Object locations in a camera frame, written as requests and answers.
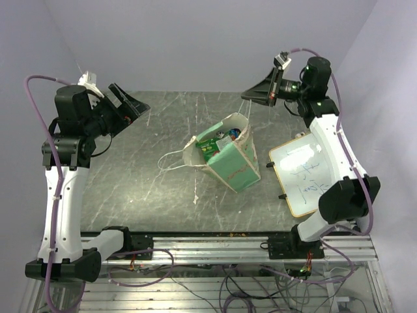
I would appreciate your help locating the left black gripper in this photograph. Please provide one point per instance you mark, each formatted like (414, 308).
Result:
(129, 111)

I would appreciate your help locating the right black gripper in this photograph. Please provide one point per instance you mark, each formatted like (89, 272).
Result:
(268, 90)

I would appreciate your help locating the green printed paper bag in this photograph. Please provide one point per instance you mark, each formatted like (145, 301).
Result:
(236, 165)

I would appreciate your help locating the blue snack packet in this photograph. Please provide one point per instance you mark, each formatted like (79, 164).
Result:
(234, 133)

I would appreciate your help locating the green snack packet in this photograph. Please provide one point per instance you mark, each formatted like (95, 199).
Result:
(210, 147)

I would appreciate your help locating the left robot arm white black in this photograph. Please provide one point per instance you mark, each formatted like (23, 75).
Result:
(82, 116)

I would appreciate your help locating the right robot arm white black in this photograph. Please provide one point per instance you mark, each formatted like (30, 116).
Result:
(352, 195)

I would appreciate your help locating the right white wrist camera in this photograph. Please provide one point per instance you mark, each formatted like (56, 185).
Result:
(282, 61)

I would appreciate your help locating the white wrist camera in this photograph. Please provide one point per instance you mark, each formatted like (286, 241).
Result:
(88, 80)
(282, 61)

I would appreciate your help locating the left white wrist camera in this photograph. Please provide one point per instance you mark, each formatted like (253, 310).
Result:
(88, 80)

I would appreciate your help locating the white whiteboard wooden frame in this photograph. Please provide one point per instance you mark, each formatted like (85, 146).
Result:
(304, 172)

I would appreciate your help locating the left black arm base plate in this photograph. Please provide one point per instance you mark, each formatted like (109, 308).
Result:
(145, 243)

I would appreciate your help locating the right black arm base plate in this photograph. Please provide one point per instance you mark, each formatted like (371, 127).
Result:
(287, 245)

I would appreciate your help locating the aluminium extrusion rail frame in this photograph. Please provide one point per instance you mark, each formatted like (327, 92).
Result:
(223, 272)

